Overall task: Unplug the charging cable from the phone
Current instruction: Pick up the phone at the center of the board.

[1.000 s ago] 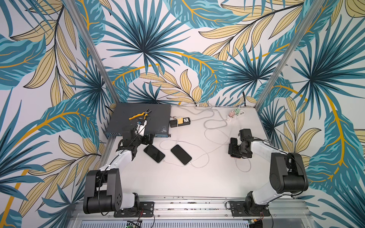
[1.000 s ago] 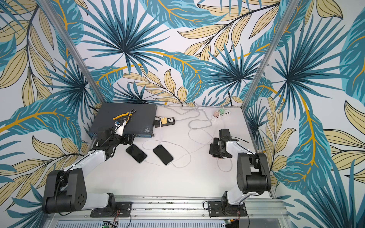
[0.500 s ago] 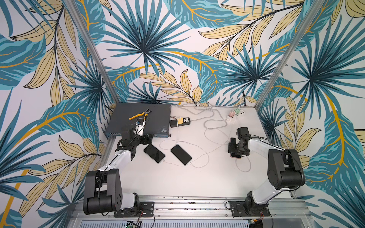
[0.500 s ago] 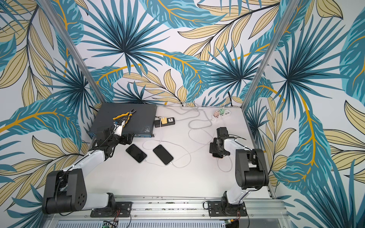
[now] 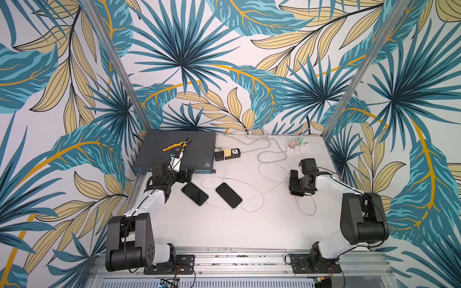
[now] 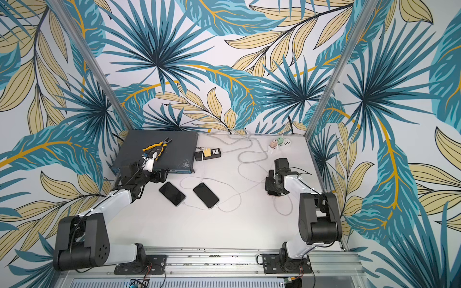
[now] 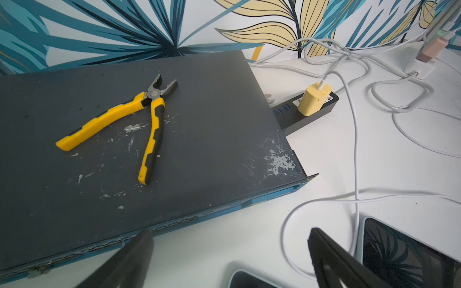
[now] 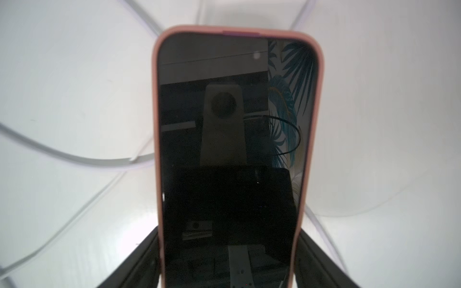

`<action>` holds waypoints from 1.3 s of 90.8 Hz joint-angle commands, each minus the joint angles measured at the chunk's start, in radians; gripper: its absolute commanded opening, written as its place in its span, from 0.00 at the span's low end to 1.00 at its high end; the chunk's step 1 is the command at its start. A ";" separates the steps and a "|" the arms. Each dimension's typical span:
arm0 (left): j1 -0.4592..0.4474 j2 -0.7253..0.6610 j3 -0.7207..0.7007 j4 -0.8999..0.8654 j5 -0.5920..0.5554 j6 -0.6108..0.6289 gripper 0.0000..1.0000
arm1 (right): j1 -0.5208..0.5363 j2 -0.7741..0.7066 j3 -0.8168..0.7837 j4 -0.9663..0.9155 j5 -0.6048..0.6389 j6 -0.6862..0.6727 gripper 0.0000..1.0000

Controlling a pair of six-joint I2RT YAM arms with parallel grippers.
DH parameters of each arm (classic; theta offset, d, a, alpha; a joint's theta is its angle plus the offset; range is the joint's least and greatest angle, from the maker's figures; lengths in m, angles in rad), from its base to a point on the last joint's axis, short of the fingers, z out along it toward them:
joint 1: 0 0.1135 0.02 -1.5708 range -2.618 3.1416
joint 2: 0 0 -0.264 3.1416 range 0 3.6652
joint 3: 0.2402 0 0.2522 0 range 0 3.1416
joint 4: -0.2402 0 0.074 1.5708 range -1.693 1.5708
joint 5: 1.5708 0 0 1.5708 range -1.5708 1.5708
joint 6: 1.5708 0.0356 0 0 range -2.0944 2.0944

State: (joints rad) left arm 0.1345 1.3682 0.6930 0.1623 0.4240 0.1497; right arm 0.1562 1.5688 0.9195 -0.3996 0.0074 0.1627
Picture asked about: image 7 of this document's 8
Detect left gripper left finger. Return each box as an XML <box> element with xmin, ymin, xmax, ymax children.
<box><xmin>78</xmin><ymin>230</ymin><xmax>154</xmax><ymax>288</ymax></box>

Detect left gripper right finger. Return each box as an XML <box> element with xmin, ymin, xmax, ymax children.
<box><xmin>308</xmin><ymin>228</ymin><xmax>389</xmax><ymax>288</ymax></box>

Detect pink charger plug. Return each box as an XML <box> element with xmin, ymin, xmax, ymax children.
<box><xmin>416</xmin><ymin>37</ymin><xmax>449</xmax><ymax>62</ymax></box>

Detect white charging cable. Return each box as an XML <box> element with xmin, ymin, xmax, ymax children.
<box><xmin>280</xmin><ymin>70</ymin><xmax>461</xmax><ymax>282</ymax></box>

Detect yellow charger plug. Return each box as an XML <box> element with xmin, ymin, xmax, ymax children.
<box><xmin>298</xmin><ymin>80</ymin><xmax>333</xmax><ymax>116</ymax></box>

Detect dark grey network switch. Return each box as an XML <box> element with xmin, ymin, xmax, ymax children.
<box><xmin>1</xmin><ymin>50</ymin><xmax>308</xmax><ymax>283</ymax></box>

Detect yellow black pliers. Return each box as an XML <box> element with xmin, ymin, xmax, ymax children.
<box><xmin>55</xmin><ymin>74</ymin><xmax>179</xmax><ymax>186</ymax></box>

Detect black power strip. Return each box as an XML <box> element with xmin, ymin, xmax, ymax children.
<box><xmin>271</xmin><ymin>92</ymin><xmax>339</xmax><ymax>136</ymax></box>

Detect green charger plug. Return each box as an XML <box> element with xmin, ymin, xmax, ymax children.
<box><xmin>429</xmin><ymin>30</ymin><xmax>456</xmax><ymax>42</ymax></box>

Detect white power strip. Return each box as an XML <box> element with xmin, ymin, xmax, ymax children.
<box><xmin>404</xmin><ymin>58</ymin><xmax>435</xmax><ymax>80</ymax></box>

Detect mint case phone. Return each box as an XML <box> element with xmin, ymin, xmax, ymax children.
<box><xmin>228</xmin><ymin>270</ymin><xmax>281</xmax><ymax>288</ymax></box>

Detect light blue case phone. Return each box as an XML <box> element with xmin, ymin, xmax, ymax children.
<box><xmin>355</xmin><ymin>217</ymin><xmax>461</xmax><ymax>288</ymax></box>

